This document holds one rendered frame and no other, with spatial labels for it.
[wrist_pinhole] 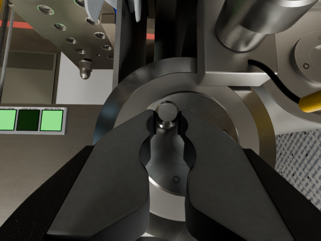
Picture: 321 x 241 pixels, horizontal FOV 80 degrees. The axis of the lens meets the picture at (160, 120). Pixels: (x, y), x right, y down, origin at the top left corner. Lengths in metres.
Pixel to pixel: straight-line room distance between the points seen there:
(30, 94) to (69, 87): 0.94
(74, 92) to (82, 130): 1.56
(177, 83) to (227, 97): 0.04
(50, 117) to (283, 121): 0.50
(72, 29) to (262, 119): 0.37
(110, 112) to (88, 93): 1.86
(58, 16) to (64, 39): 0.08
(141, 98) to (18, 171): 0.49
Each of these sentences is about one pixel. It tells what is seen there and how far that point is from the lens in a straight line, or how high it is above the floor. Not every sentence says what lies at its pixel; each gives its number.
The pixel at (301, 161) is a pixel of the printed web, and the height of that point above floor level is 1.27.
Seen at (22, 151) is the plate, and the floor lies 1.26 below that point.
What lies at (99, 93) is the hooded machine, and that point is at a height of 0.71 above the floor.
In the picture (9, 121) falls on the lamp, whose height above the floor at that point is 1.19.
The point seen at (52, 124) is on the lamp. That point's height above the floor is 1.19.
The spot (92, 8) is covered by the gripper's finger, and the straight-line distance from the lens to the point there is 0.20.
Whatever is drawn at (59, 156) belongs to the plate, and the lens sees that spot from 0.55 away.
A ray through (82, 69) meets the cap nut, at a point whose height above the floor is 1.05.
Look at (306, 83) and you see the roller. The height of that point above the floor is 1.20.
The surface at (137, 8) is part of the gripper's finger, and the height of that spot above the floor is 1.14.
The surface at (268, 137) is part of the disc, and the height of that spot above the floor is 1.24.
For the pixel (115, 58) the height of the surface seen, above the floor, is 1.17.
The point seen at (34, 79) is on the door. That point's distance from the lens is 3.01.
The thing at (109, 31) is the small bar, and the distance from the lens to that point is 0.39.
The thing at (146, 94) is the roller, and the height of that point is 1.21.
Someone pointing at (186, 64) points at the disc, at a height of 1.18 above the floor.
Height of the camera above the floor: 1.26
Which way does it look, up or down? 9 degrees down
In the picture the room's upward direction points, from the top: 179 degrees counter-clockwise
